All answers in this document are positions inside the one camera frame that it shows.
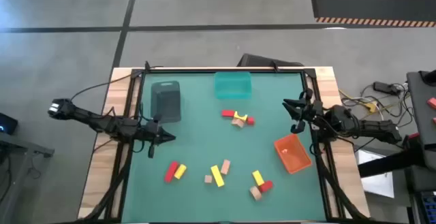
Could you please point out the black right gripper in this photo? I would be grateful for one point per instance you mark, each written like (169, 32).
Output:
(313, 115)

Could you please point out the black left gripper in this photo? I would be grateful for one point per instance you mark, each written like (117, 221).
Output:
(148, 132)

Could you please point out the long red block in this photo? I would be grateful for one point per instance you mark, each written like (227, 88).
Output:
(171, 172)

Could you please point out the yellow cylinder block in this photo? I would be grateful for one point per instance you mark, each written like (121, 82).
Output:
(180, 171)

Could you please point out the small red cube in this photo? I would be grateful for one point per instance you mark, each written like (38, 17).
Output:
(250, 120)

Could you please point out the yellow arch block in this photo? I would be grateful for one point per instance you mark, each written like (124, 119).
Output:
(240, 116)

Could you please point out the small wooden cube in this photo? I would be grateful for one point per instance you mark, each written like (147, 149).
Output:
(208, 179)

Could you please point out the wooden triangle block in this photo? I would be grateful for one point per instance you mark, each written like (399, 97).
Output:
(237, 123)

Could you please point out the long yellow block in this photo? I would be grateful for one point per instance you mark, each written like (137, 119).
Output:
(217, 176)

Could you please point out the red rectangular block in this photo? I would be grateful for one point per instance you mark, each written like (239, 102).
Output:
(228, 113)

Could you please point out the wooden rectangular block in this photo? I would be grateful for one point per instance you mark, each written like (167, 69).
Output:
(225, 167)

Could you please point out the short yellow block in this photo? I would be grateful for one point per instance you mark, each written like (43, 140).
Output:
(258, 178)

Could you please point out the red cylinder block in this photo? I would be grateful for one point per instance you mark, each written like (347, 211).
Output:
(266, 186)

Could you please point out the wooden half-round block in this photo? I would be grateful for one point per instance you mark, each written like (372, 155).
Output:
(255, 193)

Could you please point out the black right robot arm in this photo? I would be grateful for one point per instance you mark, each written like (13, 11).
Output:
(374, 128)

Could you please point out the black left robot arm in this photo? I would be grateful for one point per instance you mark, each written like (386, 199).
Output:
(88, 118)

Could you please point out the dark grey plastic bin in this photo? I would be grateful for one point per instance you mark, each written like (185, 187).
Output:
(166, 105)

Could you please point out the orange plastic bin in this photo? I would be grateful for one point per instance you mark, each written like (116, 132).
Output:
(296, 159)

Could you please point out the black chair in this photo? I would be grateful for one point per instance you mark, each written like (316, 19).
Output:
(262, 61)

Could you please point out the teal plastic bin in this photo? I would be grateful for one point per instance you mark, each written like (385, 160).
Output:
(233, 86)

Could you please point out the black power strip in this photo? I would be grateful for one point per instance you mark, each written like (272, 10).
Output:
(383, 87)

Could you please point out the black support beam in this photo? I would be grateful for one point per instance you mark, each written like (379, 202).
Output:
(388, 162)

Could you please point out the white paper sheet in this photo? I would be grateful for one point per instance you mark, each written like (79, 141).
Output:
(376, 183)

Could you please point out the black hazard-striped floor mat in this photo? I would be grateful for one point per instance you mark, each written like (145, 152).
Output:
(371, 7)

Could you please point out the black console cart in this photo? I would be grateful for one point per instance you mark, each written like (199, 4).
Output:
(422, 122)

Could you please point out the grey side table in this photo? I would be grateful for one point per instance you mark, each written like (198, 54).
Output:
(20, 145)

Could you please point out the black electronic device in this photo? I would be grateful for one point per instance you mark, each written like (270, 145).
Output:
(7, 123)

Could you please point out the blue-lit keyboard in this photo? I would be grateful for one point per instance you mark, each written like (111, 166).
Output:
(429, 203)

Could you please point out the black aluminium table frame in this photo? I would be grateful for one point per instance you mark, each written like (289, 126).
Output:
(136, 72)

